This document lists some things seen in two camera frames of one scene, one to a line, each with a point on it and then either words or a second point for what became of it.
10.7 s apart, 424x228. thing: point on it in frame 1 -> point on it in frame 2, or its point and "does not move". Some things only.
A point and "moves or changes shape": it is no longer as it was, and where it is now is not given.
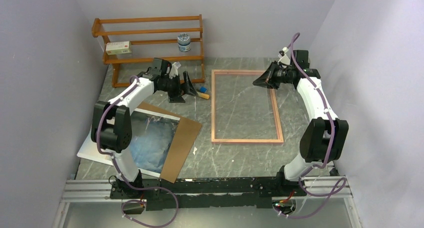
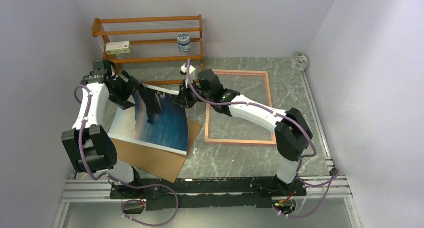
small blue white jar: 184,42 does not move
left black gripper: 176,97 -> 130,86
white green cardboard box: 118,47 does not move
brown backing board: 182,147 -> 165,165
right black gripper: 264,80 -> 183,99
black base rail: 207,193 does not move
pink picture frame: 230,141 moves or changes shape
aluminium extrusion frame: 318,188 does not move
